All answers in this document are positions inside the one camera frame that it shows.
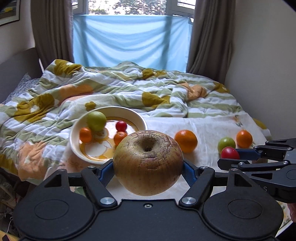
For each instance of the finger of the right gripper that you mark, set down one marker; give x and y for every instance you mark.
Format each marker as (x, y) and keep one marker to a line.
(248, 154)
(235, 165)

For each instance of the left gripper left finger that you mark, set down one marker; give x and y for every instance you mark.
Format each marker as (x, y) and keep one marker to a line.
(86, 189)

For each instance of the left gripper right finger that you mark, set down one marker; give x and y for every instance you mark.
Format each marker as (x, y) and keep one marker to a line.
(201, 181)

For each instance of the small orange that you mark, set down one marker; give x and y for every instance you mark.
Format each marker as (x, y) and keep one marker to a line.
(244, 139)

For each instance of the large orange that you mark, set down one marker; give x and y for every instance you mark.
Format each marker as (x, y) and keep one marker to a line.
(187, 140)

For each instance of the small orange mandarin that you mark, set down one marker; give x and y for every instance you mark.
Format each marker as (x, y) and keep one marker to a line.
(85, 135)

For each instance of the large brownish apple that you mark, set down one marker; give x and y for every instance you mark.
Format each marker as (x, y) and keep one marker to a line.
(148, 162)

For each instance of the small red tomato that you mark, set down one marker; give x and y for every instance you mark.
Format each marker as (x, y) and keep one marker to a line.
(121, 126)

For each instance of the small green apple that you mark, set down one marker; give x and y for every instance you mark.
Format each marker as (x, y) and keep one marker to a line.
(96, 121)

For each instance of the cream yellow bear bowl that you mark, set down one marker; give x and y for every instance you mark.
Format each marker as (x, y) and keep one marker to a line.
(102, 147)

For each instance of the white embossed cloth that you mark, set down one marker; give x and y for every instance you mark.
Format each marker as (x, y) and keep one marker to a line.
(208, 131)

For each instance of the green striped floral duvet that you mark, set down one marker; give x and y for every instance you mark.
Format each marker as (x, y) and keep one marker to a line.
(35, 126)

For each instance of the brown right curtain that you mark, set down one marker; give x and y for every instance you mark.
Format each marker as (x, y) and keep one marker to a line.
(211, 43)

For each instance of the brown curtain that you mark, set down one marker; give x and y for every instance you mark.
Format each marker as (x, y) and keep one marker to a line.
(52, 25)
(211, 43)

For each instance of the grey patterned pillow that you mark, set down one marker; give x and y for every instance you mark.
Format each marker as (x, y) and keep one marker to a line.
(25, 83)

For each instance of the grey bed headboard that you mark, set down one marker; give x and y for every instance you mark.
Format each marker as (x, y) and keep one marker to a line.
(16, 67)

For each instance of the light blue window sheet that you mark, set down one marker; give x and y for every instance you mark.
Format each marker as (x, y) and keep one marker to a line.
(150, 41)

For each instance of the brown left curtain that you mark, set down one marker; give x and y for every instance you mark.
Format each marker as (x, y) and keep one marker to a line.
(52, 25)

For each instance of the framed wall picture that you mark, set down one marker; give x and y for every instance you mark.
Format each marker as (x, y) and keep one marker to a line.
(10, 12)

